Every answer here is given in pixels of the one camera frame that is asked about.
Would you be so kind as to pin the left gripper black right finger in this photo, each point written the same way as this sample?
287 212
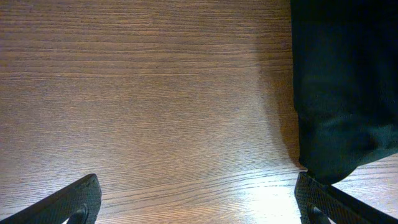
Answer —
320 203

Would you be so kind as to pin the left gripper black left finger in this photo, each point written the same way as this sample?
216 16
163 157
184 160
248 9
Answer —
78 202

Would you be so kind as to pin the black shorts garment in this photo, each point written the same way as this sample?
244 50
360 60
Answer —
345 84

